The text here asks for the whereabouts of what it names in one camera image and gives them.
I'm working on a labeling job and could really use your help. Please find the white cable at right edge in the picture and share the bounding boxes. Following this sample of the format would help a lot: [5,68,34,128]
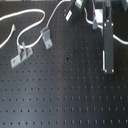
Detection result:
[83,7,128,45]

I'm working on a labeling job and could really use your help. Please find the right grey cable clip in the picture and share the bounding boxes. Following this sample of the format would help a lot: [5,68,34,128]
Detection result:
[93,9,103,29]

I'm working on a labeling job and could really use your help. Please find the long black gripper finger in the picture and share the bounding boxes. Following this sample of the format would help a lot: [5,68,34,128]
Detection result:
[103,3,114,74]

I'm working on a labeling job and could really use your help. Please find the left grey cable clip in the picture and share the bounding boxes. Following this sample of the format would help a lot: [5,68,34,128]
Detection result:
[11,43,33,68]

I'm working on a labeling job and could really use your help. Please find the grey cable clip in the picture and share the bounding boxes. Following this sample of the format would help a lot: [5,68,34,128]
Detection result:
[93,9,103,29]
[11,43,33,68]
[40,27,52,49]

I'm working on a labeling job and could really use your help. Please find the white cable with red band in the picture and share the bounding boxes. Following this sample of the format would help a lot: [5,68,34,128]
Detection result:
[0,0,74,50]

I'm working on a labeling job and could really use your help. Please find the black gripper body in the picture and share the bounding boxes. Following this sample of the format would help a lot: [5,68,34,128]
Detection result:
[75,0,128,11]

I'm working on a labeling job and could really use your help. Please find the middle grey cable clip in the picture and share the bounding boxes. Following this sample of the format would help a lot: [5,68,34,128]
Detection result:
[40,27,52,49]

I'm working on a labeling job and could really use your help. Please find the short white cable end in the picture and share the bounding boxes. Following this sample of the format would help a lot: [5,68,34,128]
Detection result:
[0,24,17,49]

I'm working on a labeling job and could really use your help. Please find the short black gripper finger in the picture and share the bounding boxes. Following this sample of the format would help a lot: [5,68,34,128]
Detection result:
[65,0,75,21]

